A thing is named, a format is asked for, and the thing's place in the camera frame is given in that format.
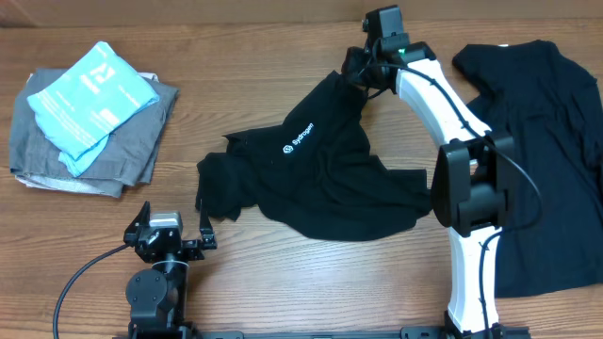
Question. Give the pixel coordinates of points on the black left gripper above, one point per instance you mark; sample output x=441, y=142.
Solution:
x=195, y=249

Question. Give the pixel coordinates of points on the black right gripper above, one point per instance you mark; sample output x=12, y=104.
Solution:
x=350, y=62

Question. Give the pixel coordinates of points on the black polo shirt with logo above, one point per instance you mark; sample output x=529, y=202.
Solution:
x=315, y=173

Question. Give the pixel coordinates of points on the plain black t-shirt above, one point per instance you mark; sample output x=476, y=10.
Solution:
x=552, y=108

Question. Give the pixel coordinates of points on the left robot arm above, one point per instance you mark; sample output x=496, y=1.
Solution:
x=158, y=295

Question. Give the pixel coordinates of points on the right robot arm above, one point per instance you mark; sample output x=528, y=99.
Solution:
x=472, y=186

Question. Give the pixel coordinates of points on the folded grey garment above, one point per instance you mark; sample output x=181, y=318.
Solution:
x=136, y=141

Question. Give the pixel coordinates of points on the folded light blue garment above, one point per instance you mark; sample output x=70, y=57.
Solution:
x=79, y=111

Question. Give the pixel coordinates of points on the white folded cloth underneath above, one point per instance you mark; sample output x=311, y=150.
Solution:
x=56, y=184

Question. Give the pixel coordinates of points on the brown cardboard barrier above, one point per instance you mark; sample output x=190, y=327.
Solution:
x=84, y=13

